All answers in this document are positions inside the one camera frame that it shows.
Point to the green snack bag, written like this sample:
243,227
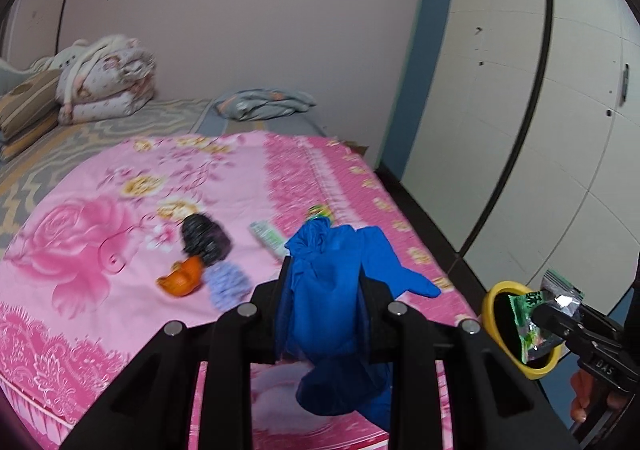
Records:
320,212

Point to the white plush bear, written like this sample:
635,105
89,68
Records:
64,58

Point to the yellow rim trash bin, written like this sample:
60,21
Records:
498,321

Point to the pink floral bed cover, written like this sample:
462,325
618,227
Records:
79,293

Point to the folded floral quilt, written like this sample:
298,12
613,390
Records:
113,79

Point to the person right hand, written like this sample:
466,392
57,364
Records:
587,390

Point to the grey blue folded blanket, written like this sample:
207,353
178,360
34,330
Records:
262,104

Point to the white green wrapper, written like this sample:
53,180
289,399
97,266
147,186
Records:
270,238

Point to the blue plastic bag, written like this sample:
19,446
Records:
322,317

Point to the orange snack wrapper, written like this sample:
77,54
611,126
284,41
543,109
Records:
184,279

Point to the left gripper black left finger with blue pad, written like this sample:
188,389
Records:
150,403

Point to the white wardrobe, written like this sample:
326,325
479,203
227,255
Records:
515,142

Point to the black plastic bag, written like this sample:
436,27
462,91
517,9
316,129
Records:
204,239

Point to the green silver snack packet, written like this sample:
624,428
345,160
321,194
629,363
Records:
558,294

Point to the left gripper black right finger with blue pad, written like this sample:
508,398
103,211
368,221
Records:
492,405

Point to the lavender crumpled paper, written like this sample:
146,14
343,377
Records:
226,284

